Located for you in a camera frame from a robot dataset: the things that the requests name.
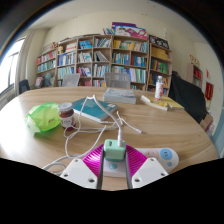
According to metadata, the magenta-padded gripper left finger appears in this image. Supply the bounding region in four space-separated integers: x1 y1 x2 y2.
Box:
59 143 107 190

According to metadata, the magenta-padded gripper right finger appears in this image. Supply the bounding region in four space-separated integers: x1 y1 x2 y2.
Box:
124 144 169 190

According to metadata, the small green charger block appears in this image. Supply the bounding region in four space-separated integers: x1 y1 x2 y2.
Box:
103 138 128 163

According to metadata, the white charger cable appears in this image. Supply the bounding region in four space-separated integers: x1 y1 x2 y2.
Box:
63 94 145 158

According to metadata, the white pastel-socket power strip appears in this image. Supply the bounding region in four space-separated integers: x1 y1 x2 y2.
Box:
102 147 180 179

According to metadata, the small red-lidded jar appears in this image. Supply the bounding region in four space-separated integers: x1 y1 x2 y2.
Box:
57 102 77 130

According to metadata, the green plastic bag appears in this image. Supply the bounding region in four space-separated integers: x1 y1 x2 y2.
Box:
24 101 63 134

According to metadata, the teal book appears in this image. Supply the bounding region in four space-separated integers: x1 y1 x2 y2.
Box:
71 96 119 123

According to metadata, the yellow paperback book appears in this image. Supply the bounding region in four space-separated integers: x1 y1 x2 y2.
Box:
160 95 185 111
139 94 171 112

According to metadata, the cardboard box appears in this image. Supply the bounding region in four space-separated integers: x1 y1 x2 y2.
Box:
199 113 215 133

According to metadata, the grey book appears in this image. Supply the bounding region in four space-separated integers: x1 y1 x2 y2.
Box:
102 87 138 105

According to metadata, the white bottle with red label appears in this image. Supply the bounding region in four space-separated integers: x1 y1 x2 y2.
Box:
154 75 165 101

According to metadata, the black cloth cover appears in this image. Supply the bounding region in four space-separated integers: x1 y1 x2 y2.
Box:
168 71 208 124

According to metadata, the grey plain-back chair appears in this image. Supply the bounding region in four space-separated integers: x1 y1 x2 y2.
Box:
61 72 81 88

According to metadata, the grey mesh-back chair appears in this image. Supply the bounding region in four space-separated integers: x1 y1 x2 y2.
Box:
103 72 132 90

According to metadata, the dark office chair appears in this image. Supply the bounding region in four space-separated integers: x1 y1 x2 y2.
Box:
18 79 31 95

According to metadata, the wooden bookshelf unit with books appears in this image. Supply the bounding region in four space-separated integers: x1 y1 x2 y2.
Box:
34 21 174 96

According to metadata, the white power strip cord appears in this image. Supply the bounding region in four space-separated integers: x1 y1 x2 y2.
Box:
41 133 108 175

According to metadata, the red wall banner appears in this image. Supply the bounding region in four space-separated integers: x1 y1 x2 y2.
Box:
204 81 214 101

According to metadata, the small wooden wall shelf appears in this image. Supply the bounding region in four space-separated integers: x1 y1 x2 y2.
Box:
187 54 204 89

